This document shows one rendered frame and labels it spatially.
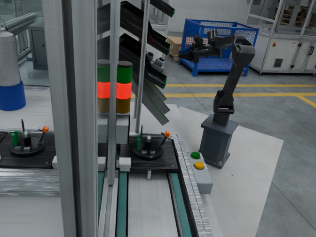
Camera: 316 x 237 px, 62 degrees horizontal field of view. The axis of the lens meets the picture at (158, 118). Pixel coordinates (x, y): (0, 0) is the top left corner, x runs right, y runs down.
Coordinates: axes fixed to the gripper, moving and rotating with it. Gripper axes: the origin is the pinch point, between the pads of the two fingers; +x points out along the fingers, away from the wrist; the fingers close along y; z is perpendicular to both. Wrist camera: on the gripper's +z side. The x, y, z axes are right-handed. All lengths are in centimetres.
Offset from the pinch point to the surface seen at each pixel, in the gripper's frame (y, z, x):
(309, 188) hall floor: -66, -164, -106
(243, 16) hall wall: -940, -137, -213
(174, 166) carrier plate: 51, -32, 8
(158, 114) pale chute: 21.6, -22.7, 15.7
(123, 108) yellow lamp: 65, 3, 19
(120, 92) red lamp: 65, 8, 19
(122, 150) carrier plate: 45, -27, 30
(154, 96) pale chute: 8.9, -18.4, 18.1
